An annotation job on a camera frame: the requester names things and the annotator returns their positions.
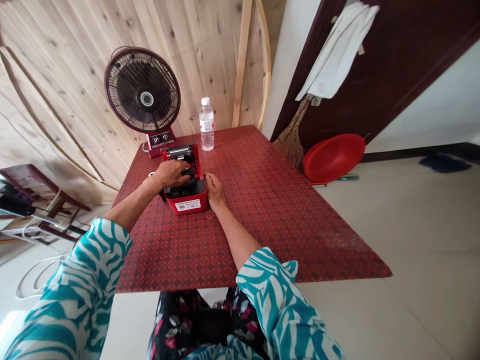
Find blue floor cloth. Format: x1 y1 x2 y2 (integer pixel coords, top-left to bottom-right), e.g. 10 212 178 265
418 151 474 175

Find red label printer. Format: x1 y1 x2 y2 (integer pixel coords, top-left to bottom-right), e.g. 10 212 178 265
160 141 209 217

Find dark red table fan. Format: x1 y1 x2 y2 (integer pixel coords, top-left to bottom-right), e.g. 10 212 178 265
103 46 182 160

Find person's right hand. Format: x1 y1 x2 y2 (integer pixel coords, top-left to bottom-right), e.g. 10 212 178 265
203 172 229 212

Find clear plastic water bottle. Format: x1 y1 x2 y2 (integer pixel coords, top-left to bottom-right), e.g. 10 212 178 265
199 97 216 152

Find white hanging cloth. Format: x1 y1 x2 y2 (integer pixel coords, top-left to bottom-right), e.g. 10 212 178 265
294 1 381 108

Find white cable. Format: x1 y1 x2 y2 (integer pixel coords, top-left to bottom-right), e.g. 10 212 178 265
14 187 76 302

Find red patterned tablecloth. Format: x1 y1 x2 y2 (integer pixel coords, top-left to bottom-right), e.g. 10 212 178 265
111 125 394 295

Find person's legs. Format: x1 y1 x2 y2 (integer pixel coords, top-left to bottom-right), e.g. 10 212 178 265
147 286 272 360

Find black ribbon roll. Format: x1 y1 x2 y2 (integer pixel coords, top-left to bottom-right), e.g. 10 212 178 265
180 167 199 187

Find straw broom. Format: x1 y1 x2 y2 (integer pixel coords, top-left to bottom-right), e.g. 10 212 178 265
271 93 314 170

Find red plastic basin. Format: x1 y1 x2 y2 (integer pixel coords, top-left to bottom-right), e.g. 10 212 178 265
302 133 367 183

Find dark brown door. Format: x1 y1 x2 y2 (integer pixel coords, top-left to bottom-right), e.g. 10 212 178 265
269 0 480 152

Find light wooden slat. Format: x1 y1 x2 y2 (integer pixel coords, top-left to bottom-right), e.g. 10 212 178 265
231 0 255 129

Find dark wooden stool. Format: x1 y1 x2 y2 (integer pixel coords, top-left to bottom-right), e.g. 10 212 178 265
0 163 92 247

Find curved wooden strip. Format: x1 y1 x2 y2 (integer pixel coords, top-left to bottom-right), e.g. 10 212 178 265
255 0 272 132

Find green-handled tool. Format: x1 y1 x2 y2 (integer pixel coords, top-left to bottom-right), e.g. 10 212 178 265
308 173 361 187

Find person's left hand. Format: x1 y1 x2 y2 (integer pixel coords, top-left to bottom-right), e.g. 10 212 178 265
152 160 194 189

